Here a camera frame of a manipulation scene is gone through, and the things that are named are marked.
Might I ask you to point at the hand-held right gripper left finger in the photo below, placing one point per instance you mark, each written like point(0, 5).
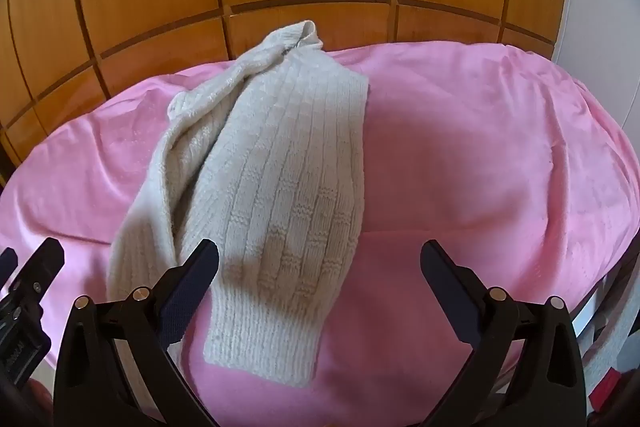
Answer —
point(189, 288)

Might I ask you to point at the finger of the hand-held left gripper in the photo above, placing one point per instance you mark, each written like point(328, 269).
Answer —
point(44, 264)
point(7, 267)

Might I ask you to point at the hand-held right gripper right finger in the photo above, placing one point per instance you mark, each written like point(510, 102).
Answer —
point(451, 288)

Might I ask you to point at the white knit sweater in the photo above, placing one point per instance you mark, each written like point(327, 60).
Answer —
point(280, 187)

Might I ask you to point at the pink blanket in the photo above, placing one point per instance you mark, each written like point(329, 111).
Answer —
point(475, 157)

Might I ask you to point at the grey patterned cloth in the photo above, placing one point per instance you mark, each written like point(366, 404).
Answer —
point(617, 332)

